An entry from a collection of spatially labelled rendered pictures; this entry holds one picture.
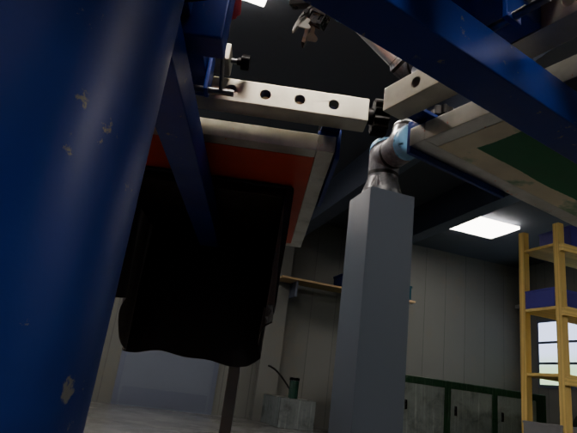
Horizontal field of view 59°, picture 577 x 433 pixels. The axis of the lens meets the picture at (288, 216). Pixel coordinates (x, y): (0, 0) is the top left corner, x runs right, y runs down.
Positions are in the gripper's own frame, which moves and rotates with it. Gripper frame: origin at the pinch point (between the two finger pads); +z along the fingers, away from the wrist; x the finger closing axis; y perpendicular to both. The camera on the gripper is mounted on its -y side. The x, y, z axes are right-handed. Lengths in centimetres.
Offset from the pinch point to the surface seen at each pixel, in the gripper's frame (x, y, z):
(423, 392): 430, 158, 198
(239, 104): -98, 40, 37
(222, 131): -93, 37, 44
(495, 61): -125, 80, 19
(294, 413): 441, 44, 314
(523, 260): 406, 171, 13
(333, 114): -93, 56, 30
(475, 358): 736, 235, 179
